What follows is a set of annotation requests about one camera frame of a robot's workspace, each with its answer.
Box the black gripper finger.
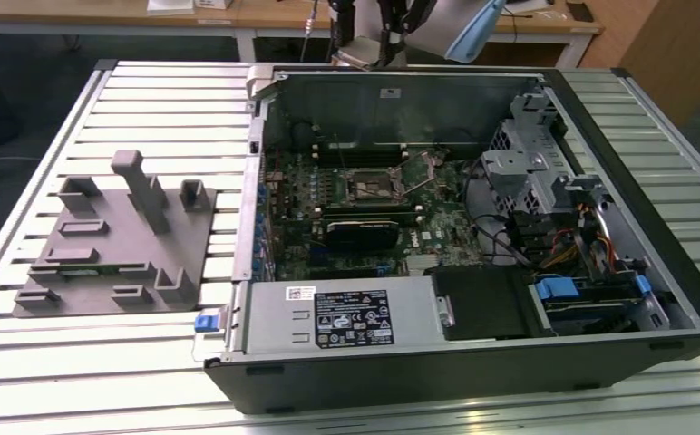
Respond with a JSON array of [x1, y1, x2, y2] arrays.
[[375, 0, 437, 65], [327, 0, 356, 46]]

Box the metal socket cover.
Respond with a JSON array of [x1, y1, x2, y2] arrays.
[[387, 149, 449, 181]]

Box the CPU socket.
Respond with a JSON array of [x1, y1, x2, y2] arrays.
[[340, 167, 408, 203]]

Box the white paper sheet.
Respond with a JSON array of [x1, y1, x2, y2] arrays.
[[147, 0, 198, 13]]

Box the black RAM slot bank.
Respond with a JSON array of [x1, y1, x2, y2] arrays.
[[316, 139, 408, 168], [322, 204, 418, 224]]

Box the black phone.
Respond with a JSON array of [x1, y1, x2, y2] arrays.
[[566, 2, 597, 22]]

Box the metal drive cage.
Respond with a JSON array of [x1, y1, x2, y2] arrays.
[[479, 92, 615, 217]]

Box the wooden cabinet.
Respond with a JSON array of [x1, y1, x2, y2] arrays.
[[578, 0, 700, 132]]

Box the black graphics card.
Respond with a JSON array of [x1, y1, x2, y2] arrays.
[[318, 219, 400, 253]]

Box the green motherboard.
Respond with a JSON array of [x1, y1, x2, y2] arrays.
[[255, 147, 490, 280]]

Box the silver chipset heatsink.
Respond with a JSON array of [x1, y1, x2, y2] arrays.
[[407, 253, 439, 273]]

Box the grey parts rack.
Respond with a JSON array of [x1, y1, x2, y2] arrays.
[[9, 149, 222, 321]]

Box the black plastic shroud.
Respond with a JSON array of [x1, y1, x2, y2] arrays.
[[427, 265, 554, 341]]

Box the blue disk carrier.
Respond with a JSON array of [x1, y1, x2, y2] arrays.
[[534, 275, 654, 304]]

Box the green RAM stick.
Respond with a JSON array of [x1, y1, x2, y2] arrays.
[[52, 266, 124, 276]]

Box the grey power supply unit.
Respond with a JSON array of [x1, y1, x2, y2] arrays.
[[246, 275, 447, 357]]

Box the blue case latch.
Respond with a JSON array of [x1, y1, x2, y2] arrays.
[[194, 309, 222, 335]]

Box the hard disk drive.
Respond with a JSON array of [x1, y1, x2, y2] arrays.
[[542, 298, 641, 336]]

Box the black PC case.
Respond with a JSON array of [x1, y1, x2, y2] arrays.
[[202, 63, 700, 416]]

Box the thin hanging cable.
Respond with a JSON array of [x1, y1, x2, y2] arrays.
[[300, 0, 318, 63]]

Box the orange yellow power wires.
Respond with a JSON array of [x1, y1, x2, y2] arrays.
[[537, 203, 623, 273]]

